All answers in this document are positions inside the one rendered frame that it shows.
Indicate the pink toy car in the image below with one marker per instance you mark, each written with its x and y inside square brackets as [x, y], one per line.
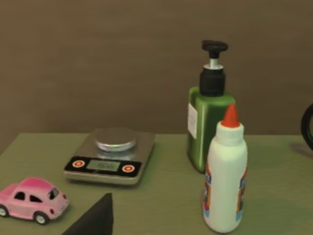
[34, 199]

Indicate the white glue bottle orange cap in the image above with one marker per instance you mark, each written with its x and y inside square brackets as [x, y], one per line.
[226, 176]

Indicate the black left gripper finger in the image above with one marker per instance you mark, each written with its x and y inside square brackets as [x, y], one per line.
[99, 218]

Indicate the silver digital kitchen scale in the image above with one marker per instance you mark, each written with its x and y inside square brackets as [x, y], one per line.
[110, 159]

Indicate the green pump soap bottle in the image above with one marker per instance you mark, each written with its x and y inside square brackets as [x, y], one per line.
[207, 127]

